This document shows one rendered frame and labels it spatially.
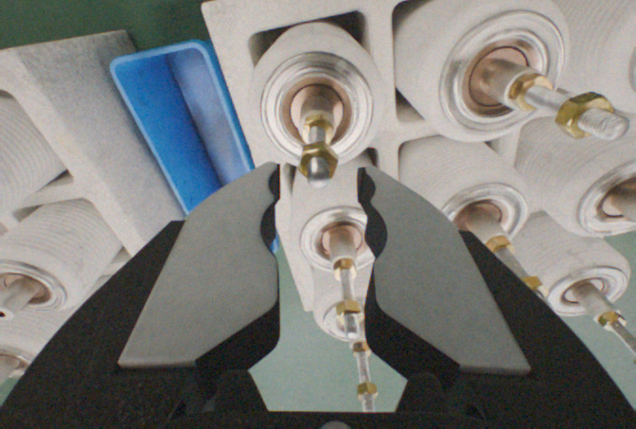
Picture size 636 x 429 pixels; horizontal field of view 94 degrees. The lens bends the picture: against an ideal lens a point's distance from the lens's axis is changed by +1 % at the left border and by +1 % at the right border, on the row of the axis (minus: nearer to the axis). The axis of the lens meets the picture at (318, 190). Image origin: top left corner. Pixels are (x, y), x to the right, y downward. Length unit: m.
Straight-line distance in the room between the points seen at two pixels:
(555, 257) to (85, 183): 0.49
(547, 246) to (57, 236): 0.51
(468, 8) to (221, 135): 0.38
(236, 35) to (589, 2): 0.26
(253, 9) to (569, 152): 0.29
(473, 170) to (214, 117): 0.37
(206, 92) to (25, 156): 0.23
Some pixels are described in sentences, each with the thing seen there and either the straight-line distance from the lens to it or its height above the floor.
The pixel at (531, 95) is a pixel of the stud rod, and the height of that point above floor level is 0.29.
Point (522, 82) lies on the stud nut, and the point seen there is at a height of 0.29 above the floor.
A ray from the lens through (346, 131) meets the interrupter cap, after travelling 0.21.
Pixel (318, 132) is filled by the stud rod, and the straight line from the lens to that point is 0.16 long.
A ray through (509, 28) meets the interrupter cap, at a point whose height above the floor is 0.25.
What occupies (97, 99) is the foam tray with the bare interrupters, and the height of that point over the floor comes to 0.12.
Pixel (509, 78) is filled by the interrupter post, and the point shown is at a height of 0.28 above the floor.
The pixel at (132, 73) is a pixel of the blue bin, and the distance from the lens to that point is 0.42.
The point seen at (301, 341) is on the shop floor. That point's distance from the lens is 0.89.
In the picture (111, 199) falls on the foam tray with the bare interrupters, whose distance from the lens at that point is 0.39.
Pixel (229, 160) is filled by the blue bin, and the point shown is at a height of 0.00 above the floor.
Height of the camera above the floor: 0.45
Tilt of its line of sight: 57 degrees down
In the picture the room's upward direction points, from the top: 179 degrees clockwise
